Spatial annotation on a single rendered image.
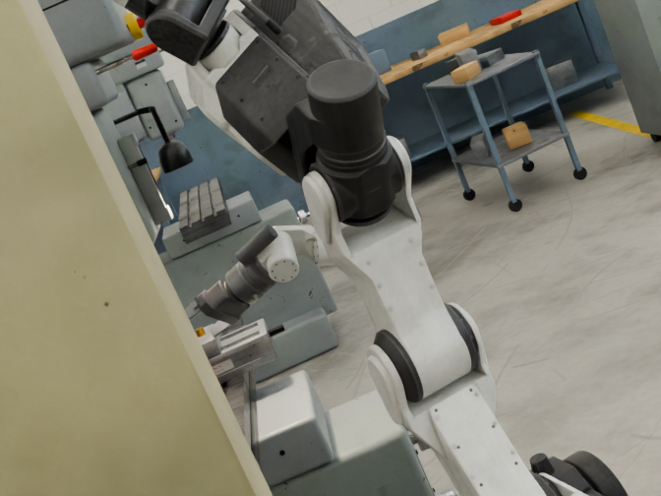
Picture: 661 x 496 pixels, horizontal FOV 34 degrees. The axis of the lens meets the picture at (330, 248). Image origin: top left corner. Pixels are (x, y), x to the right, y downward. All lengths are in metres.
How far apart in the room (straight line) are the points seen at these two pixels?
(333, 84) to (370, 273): 0.35
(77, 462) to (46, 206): 0.17
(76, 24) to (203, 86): 0.42
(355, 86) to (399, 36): 7.32
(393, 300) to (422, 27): 7.24
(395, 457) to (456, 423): 0.55
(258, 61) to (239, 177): 7.06
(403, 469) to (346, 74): 1.08
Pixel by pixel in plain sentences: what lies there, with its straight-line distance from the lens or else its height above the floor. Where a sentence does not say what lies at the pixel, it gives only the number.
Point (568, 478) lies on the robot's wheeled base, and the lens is 2.27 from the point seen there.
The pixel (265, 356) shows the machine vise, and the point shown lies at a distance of 2.63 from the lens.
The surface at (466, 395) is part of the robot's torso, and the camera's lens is 1.98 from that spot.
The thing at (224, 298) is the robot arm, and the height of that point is 1.17.
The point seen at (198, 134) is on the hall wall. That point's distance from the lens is 8.98.
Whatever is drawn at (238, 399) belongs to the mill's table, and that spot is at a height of 0.91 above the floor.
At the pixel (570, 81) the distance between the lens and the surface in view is 8.73.
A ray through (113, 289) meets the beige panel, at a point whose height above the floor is 1.56.
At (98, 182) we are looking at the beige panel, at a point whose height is 1.63.
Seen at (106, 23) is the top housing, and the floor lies 1.78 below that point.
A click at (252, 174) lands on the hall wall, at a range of 9.01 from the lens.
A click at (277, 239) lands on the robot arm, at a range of 2.26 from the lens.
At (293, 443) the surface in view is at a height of 0.79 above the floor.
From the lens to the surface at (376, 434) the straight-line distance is 2.51.
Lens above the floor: 1.68
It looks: 13 degrees down
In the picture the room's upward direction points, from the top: 24 degrees counter-clockwise
